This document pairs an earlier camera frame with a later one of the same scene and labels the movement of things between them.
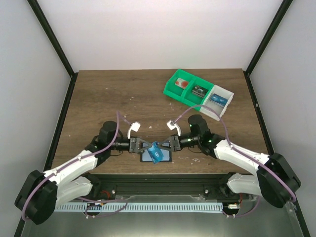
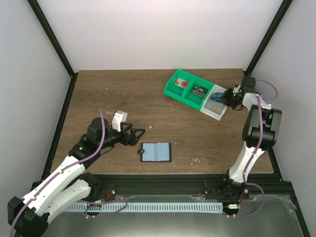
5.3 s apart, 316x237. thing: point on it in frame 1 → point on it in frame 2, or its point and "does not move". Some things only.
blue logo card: (155, 152) → (218, 97)
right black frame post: (282, 10) does not move
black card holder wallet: (167, 154) does not move
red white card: (181, 83) does not move
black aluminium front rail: (114, 186) does not move
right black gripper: (176, 143) → (228, 98)
